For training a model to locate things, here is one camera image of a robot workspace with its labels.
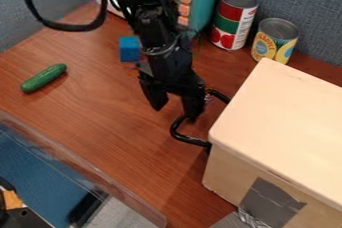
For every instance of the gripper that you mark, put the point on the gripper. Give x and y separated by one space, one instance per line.
173 68

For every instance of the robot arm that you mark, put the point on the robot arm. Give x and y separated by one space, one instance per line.
147 2

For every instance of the blue block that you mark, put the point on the blue block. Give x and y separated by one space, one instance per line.
129 49

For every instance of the red green white can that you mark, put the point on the red green white can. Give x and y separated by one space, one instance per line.
234 18

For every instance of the cabinet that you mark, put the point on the cabinet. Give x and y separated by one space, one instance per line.
280 118

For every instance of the yellow can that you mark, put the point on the yellow can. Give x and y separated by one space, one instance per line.
272 40

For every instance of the green toy cucumber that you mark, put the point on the green toy cucumber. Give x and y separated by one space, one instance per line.
43 78

